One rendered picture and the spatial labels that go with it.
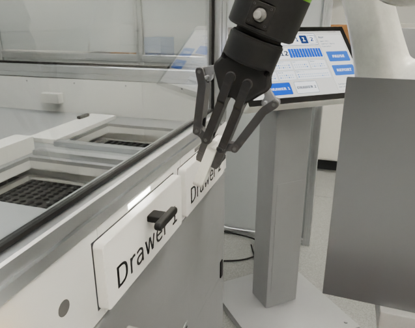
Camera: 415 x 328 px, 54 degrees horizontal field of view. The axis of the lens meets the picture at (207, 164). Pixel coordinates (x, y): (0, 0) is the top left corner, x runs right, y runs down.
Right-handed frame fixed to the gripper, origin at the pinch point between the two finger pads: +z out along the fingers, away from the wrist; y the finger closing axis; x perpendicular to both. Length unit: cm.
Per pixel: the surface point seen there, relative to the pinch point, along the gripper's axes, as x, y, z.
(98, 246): -13.9, -7.3, 12.1
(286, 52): 94, -4, -10
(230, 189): 158, -9, 80
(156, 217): -0.8, -4.4, 12.4
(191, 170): 21.1, -6.2, 12.6
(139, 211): -2.9, -6.8, 11.5
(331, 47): 108, 9, -16
